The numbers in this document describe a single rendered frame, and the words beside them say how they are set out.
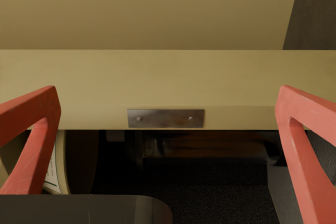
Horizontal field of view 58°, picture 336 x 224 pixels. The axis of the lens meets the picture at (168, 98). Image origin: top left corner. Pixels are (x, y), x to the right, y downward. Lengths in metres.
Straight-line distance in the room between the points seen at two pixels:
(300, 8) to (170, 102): 0.44
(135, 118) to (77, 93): 0.06
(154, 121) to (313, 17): 0.41
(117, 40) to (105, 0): 0.09
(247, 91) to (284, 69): 0.06
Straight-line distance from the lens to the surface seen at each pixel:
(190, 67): 0.33
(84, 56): 0.36
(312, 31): 0.61
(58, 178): 0.39
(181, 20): 0.70
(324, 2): 0.58
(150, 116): 0.28
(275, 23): 0.74
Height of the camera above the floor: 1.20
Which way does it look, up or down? level
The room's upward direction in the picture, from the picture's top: 90 degrees counter-clockwise
